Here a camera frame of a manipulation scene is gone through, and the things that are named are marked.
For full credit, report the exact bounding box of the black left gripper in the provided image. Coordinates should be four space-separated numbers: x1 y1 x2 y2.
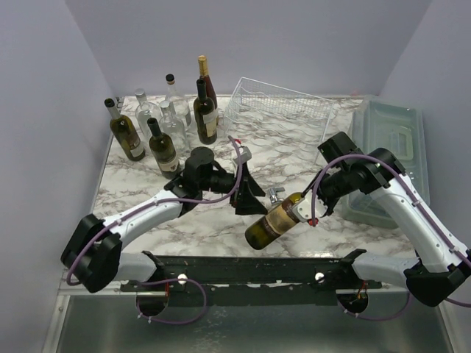
199 161 268 215

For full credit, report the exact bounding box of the green bottle silver neck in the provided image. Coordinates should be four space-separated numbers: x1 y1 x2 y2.
244 192 302 250
104 98 145 161

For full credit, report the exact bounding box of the dark bottle black neck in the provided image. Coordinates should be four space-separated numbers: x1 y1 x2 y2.
147 118 181 179
194 79 217 145

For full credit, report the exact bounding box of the clear bottle silver stopper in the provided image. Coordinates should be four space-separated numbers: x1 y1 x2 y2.
135 88 161 143
159 100 189 154

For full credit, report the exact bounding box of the red wine bottle gold cap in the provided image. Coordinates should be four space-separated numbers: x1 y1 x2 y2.
198 55 218 109

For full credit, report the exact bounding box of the clear bottle dark cork stopper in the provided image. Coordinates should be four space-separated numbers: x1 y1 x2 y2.
166 74 192 130

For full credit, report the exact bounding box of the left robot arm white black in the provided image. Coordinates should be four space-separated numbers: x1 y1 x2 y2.
60 146 267 293

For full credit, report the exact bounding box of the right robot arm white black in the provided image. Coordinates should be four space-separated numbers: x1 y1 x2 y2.
312 132 470 307

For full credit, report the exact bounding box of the chrome faucet with white fitting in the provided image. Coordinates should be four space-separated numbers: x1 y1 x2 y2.
267 187 285 205

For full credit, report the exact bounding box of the clear plastic storage box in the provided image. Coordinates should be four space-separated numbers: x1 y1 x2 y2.
340 96 430 229

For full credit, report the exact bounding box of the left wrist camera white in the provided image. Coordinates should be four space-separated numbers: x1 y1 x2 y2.
233 139 252 167

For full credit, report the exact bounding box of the white wire wine rack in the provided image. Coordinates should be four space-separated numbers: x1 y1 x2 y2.
223 77 335 163

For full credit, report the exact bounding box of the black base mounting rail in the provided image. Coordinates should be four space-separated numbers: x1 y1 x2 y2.
73 253 431 308

